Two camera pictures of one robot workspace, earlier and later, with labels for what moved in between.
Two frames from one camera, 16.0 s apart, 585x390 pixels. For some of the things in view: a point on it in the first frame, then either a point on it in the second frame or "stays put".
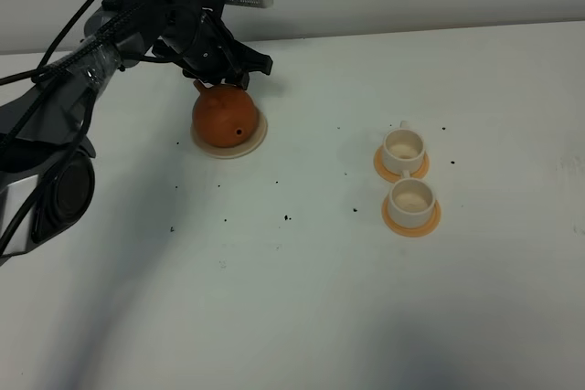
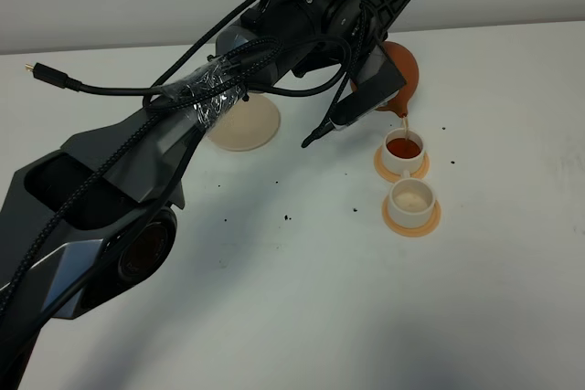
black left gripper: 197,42 to 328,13
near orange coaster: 413,232 stays put
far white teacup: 403,149 stays put
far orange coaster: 394,176 stays put
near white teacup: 410,202 stays put
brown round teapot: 224,115 to 407,67
